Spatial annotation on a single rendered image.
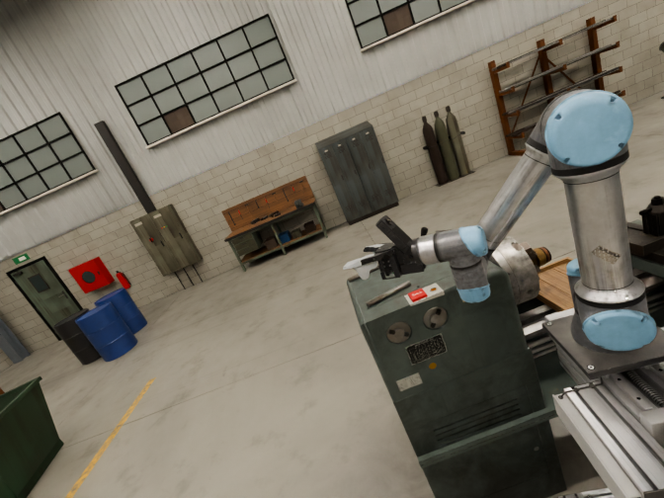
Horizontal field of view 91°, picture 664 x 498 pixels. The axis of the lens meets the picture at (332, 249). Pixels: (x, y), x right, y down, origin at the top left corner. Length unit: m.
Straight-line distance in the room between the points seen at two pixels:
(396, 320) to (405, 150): 7.09
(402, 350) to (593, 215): 0.82
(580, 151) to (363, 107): 7.42
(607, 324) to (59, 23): 9.80
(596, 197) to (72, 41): 9.49
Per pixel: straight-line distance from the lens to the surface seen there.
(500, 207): 0.91
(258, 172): 8.03
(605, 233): 0.81
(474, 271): 0.85
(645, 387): 1.13
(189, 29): 8.67
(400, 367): 1.39
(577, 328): 1.11
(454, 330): 1.38
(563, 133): 0.72
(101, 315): 6.87
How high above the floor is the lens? 1.90
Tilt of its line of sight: 17 degrees down
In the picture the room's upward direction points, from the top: 23 degrees counter-clockwise
